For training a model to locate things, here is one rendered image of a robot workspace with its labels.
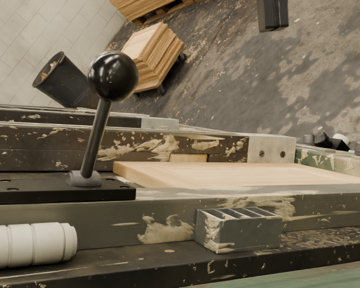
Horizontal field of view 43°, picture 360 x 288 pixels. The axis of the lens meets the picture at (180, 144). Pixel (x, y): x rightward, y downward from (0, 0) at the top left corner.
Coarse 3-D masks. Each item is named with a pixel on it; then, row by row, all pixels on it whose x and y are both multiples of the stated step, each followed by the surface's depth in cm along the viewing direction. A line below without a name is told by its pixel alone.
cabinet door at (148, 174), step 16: (128, 176) 71; (144, 176) 66; (160, 176) 66; (176, 176) 67; (192, 176) 70; (208, 176) 71; (224, 176) 73; (240, 176) 74; (256, 176) 76; (272, 176) 77; (288, 176) 79; (304, 176) 80; (320, 176) 82; (336, 176) 82; (352, 176) 84
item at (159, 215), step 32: (160, 192) 43; (192, 192) 45; (224, 192) 46; (256, 192) 48; (288, 192) 49; (320, 192) 51; (352, 192) 53; (0, 224) 34; (96, 224) 38; (128, 224) 39; (160, 224) 41; (192, 224) 42; (288, 224) 48; (320, 224) 51; (352, 224) 53
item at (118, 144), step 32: (0, 128) 67; (32, 128) 70; (64, 128) 72; (128, 128) 82; (0, 160) 68; (32, 160) 70; (64, 160) 73; (96, 160) 75; (128, 160) 78; (160, 160) 81; (224, 160) 88; (256, 160) 92; (288, 160) 96
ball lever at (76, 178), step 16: (96, 64) 33; (112, 64) 32; (128, 64) 33; (96, 80) 32; (112, 80) 32; (128, 80) 33; (112, 96) 33; (128, 96) 34; (96, 112) 36; (96, 128) 36; (96, 144) 37; (80, 176) 38; (96, 176) 39
